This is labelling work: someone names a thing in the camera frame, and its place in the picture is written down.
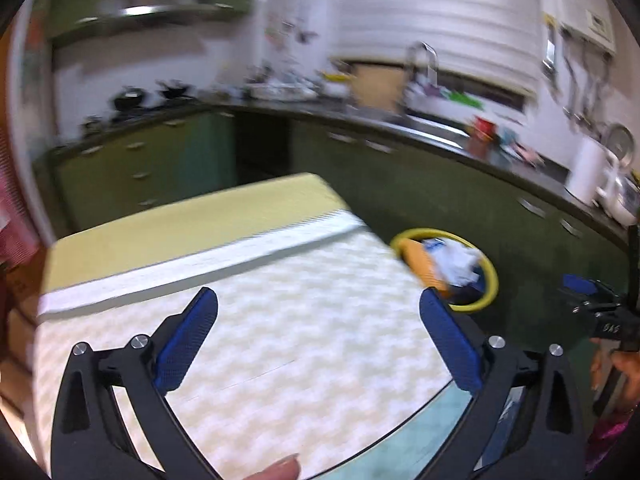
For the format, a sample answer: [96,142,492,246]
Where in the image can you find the green base cabinet with drawers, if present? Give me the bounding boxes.
[50,110,238,231]

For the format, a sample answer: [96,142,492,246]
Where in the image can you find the white dish rack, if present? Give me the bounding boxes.
[247,82,318,101]

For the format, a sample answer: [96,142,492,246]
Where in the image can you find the black wok with lid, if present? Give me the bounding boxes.
[114,87,146,111]

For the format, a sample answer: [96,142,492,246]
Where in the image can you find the black wok with handle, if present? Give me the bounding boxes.
[157,80,193,101]

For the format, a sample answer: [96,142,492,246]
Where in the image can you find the black bin with yellow rim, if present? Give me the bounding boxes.
[391,227,500,321]

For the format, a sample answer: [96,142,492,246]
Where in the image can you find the red checked apron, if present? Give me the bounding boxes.
[0,150,41,261]

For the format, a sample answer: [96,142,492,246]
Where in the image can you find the person's left hand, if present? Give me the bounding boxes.
[240,454,302,480]

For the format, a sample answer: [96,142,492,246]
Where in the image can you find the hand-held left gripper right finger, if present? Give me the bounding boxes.
[419,287,586,480]

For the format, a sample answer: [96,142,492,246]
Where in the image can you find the white window blind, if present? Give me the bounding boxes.
[327,0,548,96]

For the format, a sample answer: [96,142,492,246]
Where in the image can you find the tall steel faucet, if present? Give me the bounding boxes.
[404,42,440,106]

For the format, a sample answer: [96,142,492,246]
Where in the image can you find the person's right hand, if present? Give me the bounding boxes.
[590,337,640,413]

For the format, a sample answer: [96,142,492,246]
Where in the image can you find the wooden cutting board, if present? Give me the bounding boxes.
[352,62,408,111]

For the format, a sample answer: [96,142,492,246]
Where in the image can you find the green base cabinet with doors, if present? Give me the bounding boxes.
[290,120,631,361]

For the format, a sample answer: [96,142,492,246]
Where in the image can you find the dark stone countertop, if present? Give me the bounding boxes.
[35,95,640,261]

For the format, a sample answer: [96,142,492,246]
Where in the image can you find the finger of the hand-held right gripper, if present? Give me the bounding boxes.
[570,294,621,317]
[561,274,608,297]

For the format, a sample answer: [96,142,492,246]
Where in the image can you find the crumpled patterned cloth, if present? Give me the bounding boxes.
[500,140,546,166]

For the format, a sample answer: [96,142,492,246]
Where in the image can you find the steel sink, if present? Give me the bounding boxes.
[400,112,473,143]

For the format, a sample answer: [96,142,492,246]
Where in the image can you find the white water heater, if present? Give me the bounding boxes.
[542,0,618,53]

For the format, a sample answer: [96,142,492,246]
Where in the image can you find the white tissue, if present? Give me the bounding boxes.
[432,245,481,286]

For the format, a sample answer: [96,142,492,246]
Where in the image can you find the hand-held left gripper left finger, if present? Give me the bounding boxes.
[50,286,221,480]

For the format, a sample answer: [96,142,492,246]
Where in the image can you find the person's pink patterned clothing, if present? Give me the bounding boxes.
[585,407,636,473]

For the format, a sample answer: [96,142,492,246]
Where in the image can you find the white rice cooker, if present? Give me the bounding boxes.
[597,170,640,226]

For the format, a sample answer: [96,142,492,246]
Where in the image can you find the round metal lid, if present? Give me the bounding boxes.
[602,124,636,153]

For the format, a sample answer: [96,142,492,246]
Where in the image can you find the water heater pipes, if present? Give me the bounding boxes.
[560,35,613,131]

